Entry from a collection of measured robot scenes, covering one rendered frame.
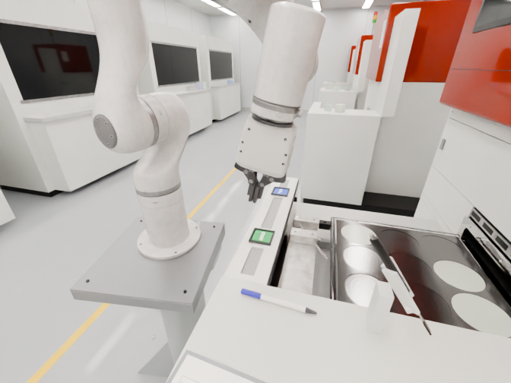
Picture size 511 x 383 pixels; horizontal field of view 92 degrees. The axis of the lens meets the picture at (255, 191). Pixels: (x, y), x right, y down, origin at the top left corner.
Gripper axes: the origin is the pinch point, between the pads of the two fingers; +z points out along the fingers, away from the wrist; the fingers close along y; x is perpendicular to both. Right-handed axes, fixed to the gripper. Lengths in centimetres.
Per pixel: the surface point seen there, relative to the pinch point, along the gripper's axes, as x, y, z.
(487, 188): -33, -58, -5
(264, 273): 6.7, -6.9, 14.3
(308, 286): 0.1, -17.8, 20.2
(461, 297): -4, -49, 12
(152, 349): -16, 37, 120
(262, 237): -4.5, -3.8, 14.6
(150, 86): -351, 279, 67
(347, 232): -21.7, -26.9, 16.3
